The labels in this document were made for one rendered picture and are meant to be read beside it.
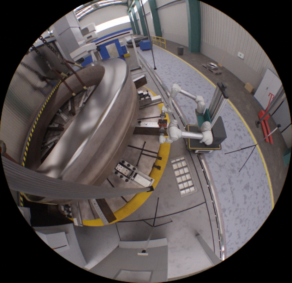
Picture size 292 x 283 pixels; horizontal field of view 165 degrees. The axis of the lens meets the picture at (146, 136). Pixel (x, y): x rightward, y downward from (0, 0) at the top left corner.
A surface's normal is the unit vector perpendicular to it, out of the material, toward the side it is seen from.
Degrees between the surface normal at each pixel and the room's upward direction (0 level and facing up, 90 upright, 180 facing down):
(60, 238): 90
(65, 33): 90
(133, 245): 37
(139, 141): 0
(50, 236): 90
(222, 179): 0
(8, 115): 90
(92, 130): 45
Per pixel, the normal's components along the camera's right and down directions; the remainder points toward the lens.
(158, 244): -0.27, -0.88
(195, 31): 0.22, 0.84
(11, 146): 0.95, -0.29
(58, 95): 0.66, 0.59
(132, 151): -0.18, -0.47
